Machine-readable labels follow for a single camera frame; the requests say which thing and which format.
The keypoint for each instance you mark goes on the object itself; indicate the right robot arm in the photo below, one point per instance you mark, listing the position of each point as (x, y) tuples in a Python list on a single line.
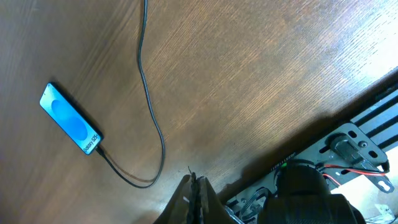
[(302, 196)]

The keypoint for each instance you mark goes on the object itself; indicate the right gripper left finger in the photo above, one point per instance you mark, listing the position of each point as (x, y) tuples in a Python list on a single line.
[(177, 208)]

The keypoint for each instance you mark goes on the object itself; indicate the blue Samsung smartphone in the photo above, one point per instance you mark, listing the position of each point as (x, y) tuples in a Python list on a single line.
[(70, 118)]

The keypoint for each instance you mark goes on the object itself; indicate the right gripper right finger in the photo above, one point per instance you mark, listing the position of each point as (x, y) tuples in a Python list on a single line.
[(208, 208)]

